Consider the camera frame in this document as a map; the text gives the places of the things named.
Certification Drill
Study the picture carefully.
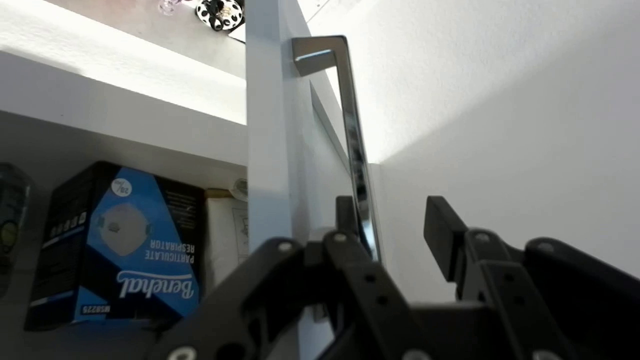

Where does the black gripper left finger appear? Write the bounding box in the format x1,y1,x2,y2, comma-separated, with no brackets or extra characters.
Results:
335,196,358,236

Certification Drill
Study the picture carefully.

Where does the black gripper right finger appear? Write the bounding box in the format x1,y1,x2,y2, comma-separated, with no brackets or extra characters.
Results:
423,196,467,282

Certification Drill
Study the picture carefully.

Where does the white cupboard door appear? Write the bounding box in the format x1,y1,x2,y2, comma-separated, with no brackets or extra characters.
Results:
245,0,352,245

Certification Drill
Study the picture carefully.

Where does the blue Benehal respirator box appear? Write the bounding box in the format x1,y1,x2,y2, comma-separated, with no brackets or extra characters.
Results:
24,162,206,330

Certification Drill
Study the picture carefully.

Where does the metal left door handle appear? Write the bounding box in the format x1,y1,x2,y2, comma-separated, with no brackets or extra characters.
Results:
292,35,382,260

